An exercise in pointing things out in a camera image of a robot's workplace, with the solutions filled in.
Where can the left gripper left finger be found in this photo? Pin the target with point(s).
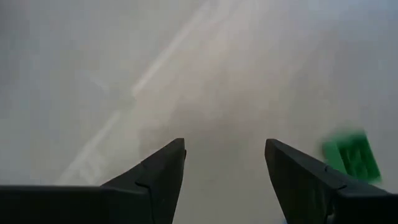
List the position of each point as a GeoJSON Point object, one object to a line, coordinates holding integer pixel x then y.
{"type": "Point", "coordinates": [140, 202]}

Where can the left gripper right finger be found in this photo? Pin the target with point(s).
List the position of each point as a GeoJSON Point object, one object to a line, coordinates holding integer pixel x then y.
{"type": "Point", "coordinates": [311, 199]}

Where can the green toy brick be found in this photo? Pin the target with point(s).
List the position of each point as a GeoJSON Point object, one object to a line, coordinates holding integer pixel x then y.
{"type": "Point", "coordinates": [354, 155]}

